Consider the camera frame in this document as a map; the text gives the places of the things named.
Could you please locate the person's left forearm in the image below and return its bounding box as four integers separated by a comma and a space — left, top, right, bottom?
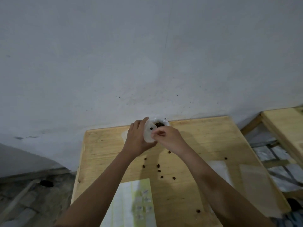
56, 150, 140, 227

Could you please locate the person's right hand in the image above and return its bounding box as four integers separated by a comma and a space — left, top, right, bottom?
151, 126, 190, 156

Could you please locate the person's left hand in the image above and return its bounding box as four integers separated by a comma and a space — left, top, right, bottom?
123, 117, 158, 159

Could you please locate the light wooden side table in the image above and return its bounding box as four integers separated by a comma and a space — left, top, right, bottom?
241, 107, 303, 199

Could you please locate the small translucent plastic bag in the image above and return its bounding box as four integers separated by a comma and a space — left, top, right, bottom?
202, 160, 235, 211
122, 117, 158, 143

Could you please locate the pale yellow label sheet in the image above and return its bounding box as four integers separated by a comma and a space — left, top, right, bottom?
100, 178, 157, 227

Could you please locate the stack of clear pouches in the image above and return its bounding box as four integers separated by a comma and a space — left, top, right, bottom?
239, 164, 283, 218

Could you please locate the person's right forearm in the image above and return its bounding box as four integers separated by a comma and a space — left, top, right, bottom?
180, 148, 275, 227

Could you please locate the wooden stick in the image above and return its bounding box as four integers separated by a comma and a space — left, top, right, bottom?
0, 179, 41, 223

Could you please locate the small black floor object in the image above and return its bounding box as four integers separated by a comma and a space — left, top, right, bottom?
286, 198, 301, 212

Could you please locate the large clear plastic bag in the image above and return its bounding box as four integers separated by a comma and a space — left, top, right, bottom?
148, 117, 171, 130

